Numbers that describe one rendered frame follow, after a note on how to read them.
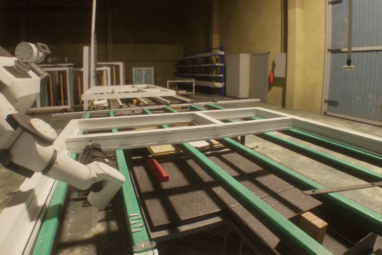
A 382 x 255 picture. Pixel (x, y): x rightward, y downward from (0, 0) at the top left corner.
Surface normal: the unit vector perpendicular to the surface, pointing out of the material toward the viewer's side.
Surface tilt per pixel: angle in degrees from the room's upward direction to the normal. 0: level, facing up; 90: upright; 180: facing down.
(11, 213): 0
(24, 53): 90
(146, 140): 90
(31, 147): 74
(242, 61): 90
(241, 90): 90
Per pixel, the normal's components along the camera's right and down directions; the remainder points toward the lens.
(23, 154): 0.07, -0.11
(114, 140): 0.35, 0.16
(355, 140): -0.94, 0.06
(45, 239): 0.00, -0.98
